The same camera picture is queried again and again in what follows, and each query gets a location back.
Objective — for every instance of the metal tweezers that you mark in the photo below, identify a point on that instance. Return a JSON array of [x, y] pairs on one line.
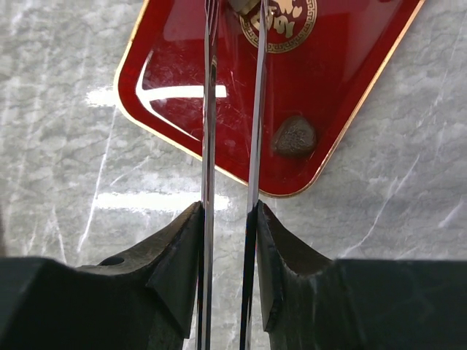
[[204, 314]]

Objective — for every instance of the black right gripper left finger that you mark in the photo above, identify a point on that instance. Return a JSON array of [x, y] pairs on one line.
[[140, 298]]

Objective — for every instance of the red tin tray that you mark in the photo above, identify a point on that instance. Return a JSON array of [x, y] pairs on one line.
[[323, 59]]

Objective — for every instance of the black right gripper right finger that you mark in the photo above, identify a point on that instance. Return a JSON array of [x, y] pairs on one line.
[[309, 301]]

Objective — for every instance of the dark round chocolate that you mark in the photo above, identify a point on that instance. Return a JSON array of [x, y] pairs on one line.
[[296, 137]]

